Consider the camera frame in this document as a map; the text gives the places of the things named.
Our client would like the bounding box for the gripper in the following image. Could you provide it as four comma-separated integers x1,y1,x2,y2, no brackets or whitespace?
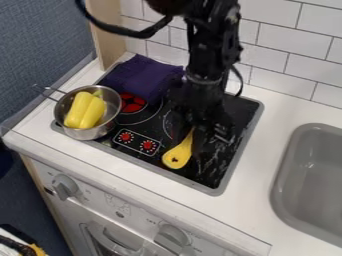
169,79,238,162

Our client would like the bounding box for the toy stove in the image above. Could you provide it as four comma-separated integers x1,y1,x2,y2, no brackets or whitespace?
49,61,266,197

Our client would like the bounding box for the purple cloth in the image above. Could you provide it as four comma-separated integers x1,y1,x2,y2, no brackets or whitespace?
98,53,186,106

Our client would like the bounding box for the toy sink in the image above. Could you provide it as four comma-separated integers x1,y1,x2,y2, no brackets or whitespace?
269,122,342,248

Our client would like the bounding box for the silver pot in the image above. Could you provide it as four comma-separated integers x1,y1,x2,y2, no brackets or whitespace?
32,84,125,141

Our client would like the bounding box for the yellow toy pepper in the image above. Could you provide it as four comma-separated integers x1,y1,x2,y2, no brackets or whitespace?
62,89,109,130

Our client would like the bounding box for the black cable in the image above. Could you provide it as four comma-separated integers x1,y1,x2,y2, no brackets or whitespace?
73,0,177,40

